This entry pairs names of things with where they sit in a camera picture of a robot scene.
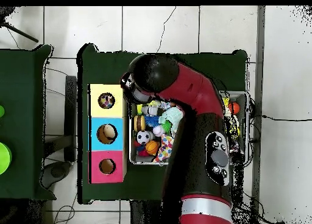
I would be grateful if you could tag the colourful dotted cloth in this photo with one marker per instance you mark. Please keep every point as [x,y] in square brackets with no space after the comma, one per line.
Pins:
[165,147]
[106,101]

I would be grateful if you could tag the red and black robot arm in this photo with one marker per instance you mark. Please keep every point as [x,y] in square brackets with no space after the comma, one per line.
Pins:
[195,87]

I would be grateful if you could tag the wooden box with three holes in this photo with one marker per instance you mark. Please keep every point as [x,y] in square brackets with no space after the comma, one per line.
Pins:
[117,136]

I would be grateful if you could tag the dark green table cloth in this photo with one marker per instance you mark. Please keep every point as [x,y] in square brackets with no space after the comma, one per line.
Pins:
[22,87]
[109,68]

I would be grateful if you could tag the silver plastic toy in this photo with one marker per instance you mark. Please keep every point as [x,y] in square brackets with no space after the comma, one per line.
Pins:
[150,110]

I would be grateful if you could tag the toy hamburger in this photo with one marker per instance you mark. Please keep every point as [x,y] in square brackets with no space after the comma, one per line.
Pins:
[139,123]

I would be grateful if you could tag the mint green waffle cloth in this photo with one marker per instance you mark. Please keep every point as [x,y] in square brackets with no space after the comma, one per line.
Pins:
[173,114]

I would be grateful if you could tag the small black white soccer ball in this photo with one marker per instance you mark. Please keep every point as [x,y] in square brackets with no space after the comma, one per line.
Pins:
[143,137]

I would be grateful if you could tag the small white baseball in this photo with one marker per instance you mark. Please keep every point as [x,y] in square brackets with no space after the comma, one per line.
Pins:
[158,131]

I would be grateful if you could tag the small orange basketball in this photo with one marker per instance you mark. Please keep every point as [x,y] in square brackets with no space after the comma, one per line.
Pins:
[152,147]

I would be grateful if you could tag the small orange ball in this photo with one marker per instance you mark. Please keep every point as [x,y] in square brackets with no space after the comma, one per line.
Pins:
[235,108]

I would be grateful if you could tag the black tripod leg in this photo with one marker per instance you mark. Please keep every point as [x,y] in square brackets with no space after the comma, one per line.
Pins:
[22,33]

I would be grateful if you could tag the grey rounded base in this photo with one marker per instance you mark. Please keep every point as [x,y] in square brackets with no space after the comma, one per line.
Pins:
[56,171]

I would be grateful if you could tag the small bright green object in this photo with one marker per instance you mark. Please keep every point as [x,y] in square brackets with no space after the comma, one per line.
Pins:
[1,111]

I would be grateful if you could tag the bright green cup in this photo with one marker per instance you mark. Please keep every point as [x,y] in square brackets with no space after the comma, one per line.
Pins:
[4,158]

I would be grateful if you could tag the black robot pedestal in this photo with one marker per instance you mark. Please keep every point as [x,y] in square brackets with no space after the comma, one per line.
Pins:
[146,214]

